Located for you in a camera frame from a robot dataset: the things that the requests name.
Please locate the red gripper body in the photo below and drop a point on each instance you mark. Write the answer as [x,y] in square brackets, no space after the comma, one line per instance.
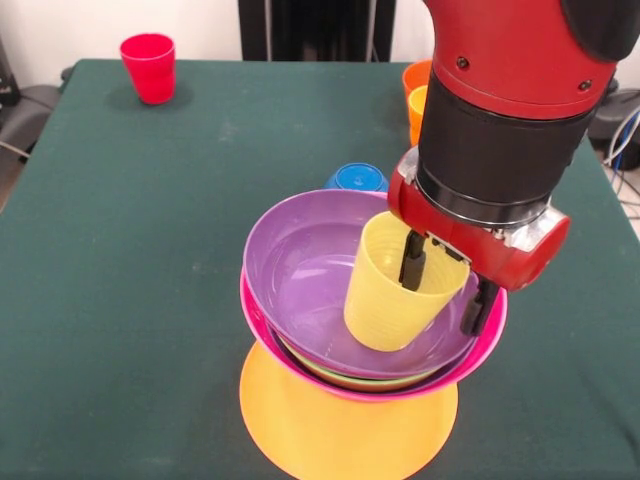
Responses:
[475,250]

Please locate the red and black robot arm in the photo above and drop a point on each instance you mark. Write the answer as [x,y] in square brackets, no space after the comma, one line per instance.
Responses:
[500,50]

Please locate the dark green tablecloth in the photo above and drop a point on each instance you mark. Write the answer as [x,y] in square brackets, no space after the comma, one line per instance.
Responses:
[100,325]

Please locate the red plastic cup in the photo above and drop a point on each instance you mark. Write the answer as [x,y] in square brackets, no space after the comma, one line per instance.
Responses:
[147,70]

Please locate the small red-orange plastic bowl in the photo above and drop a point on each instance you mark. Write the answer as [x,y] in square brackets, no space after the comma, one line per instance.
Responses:
[415,75]

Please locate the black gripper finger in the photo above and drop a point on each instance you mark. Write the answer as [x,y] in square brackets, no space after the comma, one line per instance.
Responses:
[412,265]
[477,310]

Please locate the large pink plastic bowl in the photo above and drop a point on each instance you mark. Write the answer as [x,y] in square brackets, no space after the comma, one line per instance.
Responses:
[495,330]

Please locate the light green plastic bowl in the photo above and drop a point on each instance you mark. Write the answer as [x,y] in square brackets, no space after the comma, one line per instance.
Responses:
[315,371]

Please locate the yellow plastic cup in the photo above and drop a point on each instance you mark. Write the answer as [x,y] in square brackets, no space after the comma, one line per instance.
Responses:
[385,310]

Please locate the purple plastic bowl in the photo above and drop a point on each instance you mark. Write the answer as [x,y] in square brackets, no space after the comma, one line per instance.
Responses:
[470,357]
[300,270]

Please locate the large orange plastic bowl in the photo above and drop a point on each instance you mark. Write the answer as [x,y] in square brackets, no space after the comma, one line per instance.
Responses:
[325,435]

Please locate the blue plastic bowl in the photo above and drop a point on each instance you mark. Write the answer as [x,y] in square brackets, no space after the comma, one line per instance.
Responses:
[357,177]

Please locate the orange plastic cup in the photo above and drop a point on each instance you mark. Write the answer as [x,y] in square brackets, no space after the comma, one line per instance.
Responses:
[416,112]

